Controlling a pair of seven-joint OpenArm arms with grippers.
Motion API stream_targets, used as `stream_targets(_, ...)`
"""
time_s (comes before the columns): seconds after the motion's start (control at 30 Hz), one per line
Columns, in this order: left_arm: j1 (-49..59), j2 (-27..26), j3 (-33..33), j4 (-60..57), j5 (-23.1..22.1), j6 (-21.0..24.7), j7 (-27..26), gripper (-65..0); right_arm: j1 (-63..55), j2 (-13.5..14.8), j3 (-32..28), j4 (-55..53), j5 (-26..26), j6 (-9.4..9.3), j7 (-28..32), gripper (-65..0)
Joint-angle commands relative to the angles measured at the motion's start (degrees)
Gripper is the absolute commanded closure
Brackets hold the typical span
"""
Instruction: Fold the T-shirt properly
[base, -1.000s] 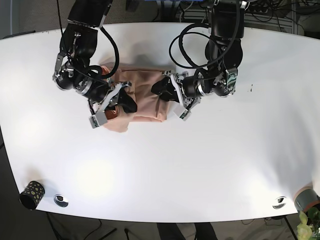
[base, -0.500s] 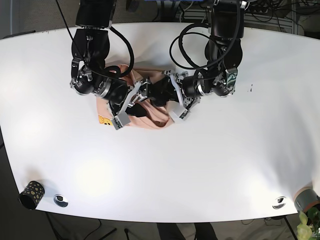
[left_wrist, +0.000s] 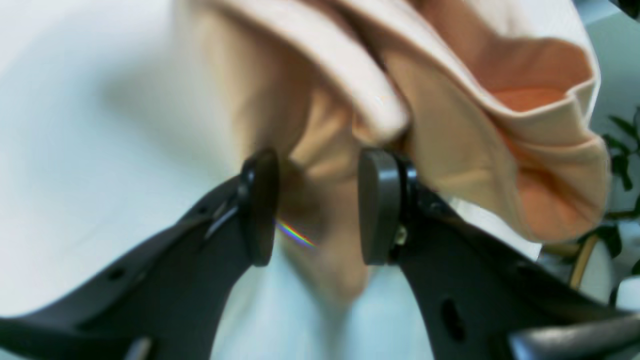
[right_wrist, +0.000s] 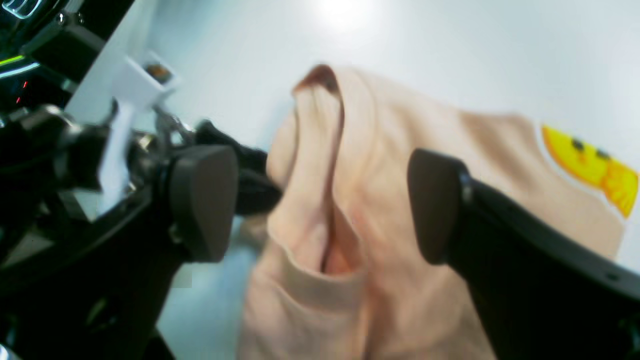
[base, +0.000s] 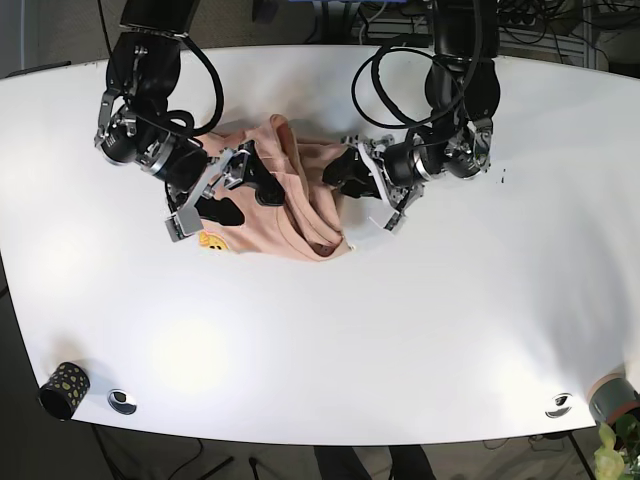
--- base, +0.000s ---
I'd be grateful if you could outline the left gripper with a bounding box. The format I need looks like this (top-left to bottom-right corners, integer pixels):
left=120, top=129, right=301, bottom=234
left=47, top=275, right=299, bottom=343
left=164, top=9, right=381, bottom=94
left=322, top=119, right=493, bottom=234

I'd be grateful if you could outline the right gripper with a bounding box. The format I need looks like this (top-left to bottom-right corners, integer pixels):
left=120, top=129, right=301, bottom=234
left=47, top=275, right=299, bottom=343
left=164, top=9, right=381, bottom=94
left=95, top=89, right=285, bottom=242

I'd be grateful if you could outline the peach pink T-shirt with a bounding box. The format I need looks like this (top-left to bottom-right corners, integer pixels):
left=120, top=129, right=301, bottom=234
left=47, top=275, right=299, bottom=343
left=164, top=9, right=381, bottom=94
left=198, top=114, right=351, bottom=262

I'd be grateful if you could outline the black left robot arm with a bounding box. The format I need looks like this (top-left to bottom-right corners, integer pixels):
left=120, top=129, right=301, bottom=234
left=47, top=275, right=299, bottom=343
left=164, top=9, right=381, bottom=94
left=322, top=1, right=501, bottom=233

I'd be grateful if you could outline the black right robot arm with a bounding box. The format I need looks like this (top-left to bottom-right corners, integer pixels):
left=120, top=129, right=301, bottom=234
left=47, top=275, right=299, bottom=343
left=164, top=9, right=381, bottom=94
left=94, top=1, right=285, bottom=241

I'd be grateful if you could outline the left silver table grommet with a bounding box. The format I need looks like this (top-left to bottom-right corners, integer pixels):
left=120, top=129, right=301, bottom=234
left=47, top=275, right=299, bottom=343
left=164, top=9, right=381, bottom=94
left=107, top=389, right=137, bottom=415

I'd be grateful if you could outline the silver table grommet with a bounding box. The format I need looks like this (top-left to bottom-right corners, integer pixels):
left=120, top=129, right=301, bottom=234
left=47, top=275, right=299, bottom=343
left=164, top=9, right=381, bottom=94
left=107, top=389, right=137, bottom=415
left=544, top=392, right=574, bottom=419

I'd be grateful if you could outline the black gold spotted cup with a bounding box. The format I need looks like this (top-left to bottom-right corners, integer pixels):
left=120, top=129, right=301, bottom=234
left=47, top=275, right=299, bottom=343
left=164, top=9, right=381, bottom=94
left=38, top=362, right=91, bottom=421

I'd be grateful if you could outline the right silver table grommet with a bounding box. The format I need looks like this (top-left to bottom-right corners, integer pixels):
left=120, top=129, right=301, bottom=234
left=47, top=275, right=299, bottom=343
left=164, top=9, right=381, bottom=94
left=544, top=392, right=574, bottom=419

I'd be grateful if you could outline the grey plant pot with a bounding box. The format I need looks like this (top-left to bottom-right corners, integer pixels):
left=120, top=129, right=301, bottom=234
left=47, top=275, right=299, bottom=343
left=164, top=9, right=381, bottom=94
left=587, top=373, right=639, bottom=425

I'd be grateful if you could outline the green potted plant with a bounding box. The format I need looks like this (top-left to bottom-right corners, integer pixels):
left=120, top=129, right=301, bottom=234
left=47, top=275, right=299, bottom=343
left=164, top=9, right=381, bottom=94
left=594, top=414, right=639, bottom=480

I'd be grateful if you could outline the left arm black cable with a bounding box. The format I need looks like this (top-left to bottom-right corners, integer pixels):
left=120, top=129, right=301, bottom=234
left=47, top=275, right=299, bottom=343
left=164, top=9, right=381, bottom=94
left=349, top=0, right=484, bottom=134

